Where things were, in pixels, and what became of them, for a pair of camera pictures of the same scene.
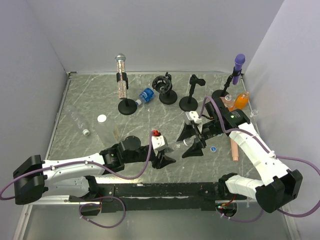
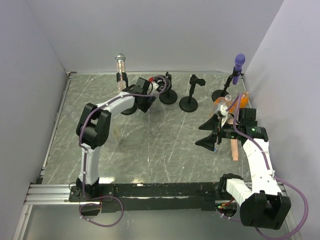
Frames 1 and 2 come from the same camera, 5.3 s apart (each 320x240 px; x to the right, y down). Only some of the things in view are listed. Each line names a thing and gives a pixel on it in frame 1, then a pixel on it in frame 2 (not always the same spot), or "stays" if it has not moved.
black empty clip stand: x=189 y=103 stays
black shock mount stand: x=163 y=84 stays
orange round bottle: x=242 y=100 stays
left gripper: x=163 y=160 -> x=144 y=107
